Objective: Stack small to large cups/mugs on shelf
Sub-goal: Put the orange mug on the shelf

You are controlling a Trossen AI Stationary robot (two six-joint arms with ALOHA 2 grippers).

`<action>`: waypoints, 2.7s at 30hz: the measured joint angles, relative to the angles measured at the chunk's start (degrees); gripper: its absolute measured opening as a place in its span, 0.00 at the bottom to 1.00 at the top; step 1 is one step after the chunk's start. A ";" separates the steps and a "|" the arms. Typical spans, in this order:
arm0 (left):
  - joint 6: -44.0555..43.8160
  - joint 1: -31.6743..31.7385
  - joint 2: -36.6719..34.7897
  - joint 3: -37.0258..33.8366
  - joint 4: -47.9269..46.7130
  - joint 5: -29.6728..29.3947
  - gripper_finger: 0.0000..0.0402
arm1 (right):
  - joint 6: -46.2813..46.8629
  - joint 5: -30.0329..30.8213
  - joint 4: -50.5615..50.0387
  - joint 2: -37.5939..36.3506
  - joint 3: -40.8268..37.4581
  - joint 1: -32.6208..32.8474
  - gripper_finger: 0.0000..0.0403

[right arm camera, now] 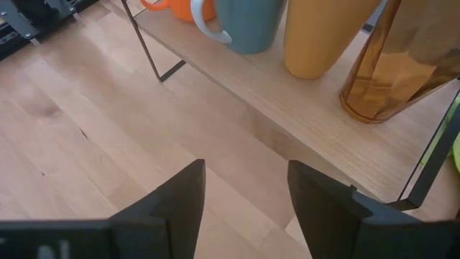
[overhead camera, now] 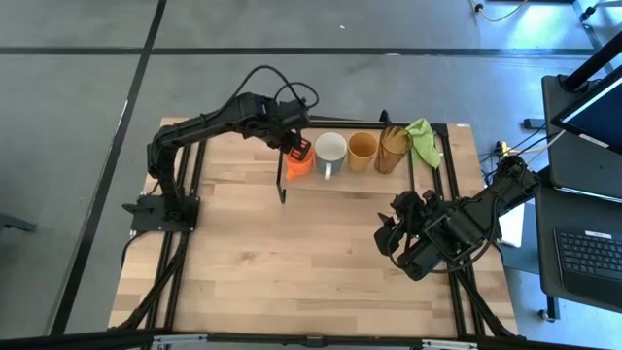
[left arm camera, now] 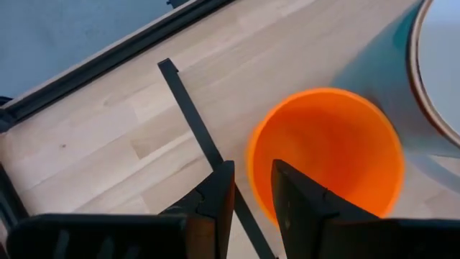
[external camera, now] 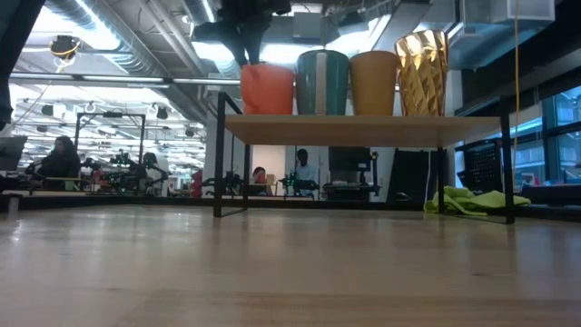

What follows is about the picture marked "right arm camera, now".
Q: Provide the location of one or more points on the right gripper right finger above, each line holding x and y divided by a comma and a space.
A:
334, 223

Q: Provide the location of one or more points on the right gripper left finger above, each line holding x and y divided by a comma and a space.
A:
169, 216

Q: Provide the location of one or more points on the white mug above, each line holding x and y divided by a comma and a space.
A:
248, 25

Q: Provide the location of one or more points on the brown mug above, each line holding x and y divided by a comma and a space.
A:
320, 39

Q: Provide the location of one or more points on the amber faceted glass tumbler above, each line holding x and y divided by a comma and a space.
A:
399, 64

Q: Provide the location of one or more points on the small orange mug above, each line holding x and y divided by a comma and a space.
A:
187, 9

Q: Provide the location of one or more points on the wooden shelf with black legs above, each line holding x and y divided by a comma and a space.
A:
323, 136

